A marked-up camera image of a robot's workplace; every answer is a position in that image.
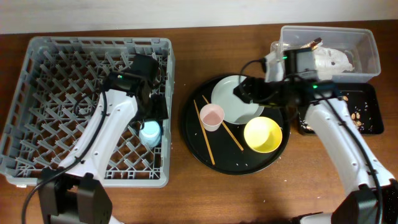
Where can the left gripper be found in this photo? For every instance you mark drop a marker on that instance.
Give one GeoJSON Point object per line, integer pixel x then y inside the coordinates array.
{"type": "Point", "coordinates": [160, 111]}

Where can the round black serving tray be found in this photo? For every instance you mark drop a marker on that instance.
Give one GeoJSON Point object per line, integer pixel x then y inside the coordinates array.
{"type": "Point", "coordinates": [229, 159]}

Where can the wooden chopstick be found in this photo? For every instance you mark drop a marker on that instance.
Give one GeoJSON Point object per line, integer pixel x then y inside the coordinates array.
{"type": "Point", "coordinates": [228, 130]}
{"type": "Point", "coordinates": [204, 134]}

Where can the grey plastic dishwasher rack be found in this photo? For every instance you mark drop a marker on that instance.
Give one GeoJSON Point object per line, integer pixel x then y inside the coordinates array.
{"type": "Point", "coordinates": [57, 87]}

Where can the pink plastic cup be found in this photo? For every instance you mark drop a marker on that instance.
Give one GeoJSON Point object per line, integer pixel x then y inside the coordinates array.
{"type": "Point", "coordinates": [211, 116]}

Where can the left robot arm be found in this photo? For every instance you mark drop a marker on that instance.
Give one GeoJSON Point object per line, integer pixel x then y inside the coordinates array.
{"type": "Point", "coordinates": [74, 192]}

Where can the food scraps pile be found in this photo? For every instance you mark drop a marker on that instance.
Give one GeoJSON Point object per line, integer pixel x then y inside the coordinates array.
{"type": "Point", "coordinates": [359, 110]}

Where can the clear plastic waste bin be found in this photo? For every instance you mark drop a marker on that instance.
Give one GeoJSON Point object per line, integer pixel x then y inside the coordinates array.
{"type": "Point", "coordinates": [358, 44]}

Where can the grey round plate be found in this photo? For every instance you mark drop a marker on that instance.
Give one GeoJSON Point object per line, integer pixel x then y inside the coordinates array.
{"type": "Point", "coordinates": [235, 110]}

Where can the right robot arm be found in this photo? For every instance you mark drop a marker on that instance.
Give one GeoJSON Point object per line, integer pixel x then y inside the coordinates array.
{"type": "Point", "coordinates": [371, 190]}

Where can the yellow plastic bowl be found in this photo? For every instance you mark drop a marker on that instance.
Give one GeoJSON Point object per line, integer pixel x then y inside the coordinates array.
{"type": "Point", "coordinates": [263, 135]}

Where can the gold foil wrapper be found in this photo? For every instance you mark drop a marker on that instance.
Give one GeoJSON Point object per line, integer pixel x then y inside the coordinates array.
{"type": "Point", "coordinates": [313, 44]}

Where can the white paper napkin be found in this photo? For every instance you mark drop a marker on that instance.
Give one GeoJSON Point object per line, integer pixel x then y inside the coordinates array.
{"type": "Point", "coordinates": [329, 62]}

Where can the blue plastic cup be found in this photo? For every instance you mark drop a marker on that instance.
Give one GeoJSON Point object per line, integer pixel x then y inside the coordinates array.
{"type": "Point", "coordinates": [150, 134]}

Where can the black rectangular waste tray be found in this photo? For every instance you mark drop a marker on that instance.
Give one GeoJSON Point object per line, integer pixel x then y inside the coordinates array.
{"type": "Point", "coordinates": [370, 94]}

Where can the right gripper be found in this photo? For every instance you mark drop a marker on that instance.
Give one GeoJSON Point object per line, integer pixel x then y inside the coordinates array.
{"type": "Point", "coordinates": [261, 93]}

